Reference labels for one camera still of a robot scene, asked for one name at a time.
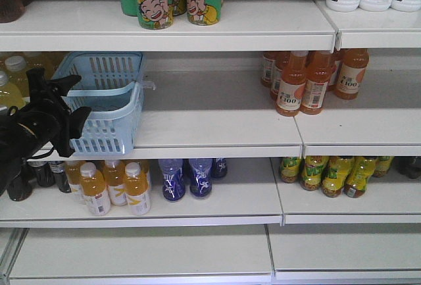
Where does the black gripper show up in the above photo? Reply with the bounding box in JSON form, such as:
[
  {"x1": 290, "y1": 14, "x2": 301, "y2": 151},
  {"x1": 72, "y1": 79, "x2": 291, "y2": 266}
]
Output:
[{"x1": 18, "y1": 68, "x2": 91, "y2": 157}]

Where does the light blue plastic basket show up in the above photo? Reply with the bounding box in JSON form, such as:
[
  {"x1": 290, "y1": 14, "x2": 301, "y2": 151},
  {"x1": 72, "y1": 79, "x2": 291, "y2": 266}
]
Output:
[{"x1": 53, "y1": 51, "x2": 145, "y2": 157}]

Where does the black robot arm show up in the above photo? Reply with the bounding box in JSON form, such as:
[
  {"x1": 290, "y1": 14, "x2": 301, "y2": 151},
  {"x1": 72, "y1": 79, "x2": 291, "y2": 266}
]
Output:
[{"x1": 1, "y1": 68, "x2": 91, "y2": 193}]

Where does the pale yellow drink bottle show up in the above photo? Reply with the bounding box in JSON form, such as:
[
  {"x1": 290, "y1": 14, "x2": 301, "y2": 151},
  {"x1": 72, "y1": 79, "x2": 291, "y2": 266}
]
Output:
[
  {"x1": 0, "y1": 70, "x2": 26, "y2": 109},
  {"x1": 5, "y1": 55, "x2": 30, "y2": 97}
]

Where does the orange vitamin drink bottle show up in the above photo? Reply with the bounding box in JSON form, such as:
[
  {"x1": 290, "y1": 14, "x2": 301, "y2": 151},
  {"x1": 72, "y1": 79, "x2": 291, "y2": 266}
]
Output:
[
  {"x1": 103, "y1": 160, "x2": 127, "y2": 206},
  {"x1": 80, "y1": 162, "x2": 111, "y2": 216},
  {"x1": 65, "y1": 160, "x2": 85, "y2": 204},
  {"x1": 124, "y1": 162, "x2": 151, "y2": 216}
]

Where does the dark tea bottle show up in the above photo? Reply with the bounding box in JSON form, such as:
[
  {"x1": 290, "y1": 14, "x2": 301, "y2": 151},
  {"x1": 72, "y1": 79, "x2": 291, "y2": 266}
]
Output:
[
  {"x1": 7, "y1": 174, "x2": 32, "y2": 201},
  {"x1": 48, "y1": 161, "x2": 71, "y2": 194},
  {"x1": 28, "y1": 161, "x2": 55, "y2": 188}
]

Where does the blue sports drink bottle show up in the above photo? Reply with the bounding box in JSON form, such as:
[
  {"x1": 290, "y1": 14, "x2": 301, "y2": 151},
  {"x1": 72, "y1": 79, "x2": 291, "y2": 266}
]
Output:
[
  {"x1": 189, "y1": 158, "x2": 212, "y2": 198},
  {"x1": 210, "y1": 157, "x2": 228, "y2": 180},
  {"x1": 159, "y1": 159, "x2": 186, "y2": 201}
]

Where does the white store shelving unit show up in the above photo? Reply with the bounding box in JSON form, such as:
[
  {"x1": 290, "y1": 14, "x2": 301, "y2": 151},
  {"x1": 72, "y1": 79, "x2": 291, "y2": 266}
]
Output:
[{"x1": 1, "y1": 0, "x2": 420, "y2": 284}]

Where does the orange C100 juice bottle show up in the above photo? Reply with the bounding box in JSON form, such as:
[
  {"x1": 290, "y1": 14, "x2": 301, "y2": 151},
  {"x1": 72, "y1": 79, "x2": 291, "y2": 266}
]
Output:
[
  {"x1": 334, "y1": 48, "x2": 369, "y2": 100},
  {"x1": 300, "y1": 51, "x2": 332, "y2": 115},
  {"x1": 276, "y1": 51, "x2": 308, "y2": 117}
]

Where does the yellow lemon tea bottle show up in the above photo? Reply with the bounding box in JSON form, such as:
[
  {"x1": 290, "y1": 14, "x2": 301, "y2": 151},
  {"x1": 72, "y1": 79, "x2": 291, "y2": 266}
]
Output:
[
  {"x1": 322, "y1": 156, "x2": 355, "y2": 197},
  {"x1": 344, "y1": 156, "x2": 378, "y2": 198},
  {"x1": 373, "y1": 156, "x2": 394, "y2": 178},
  {"x1": 279, "y1": 157, "x2": 302, "y2": 183},
  {"x1": 301, "y1": 155, "x2": 329, "y2": 191}
]

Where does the black cola plastic bottle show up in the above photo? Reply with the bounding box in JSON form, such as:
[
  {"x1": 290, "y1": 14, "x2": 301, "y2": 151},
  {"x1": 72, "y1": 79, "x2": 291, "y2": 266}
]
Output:
[{"x1": 395, "y1": 156, "x2": 420, "y2": 179}]

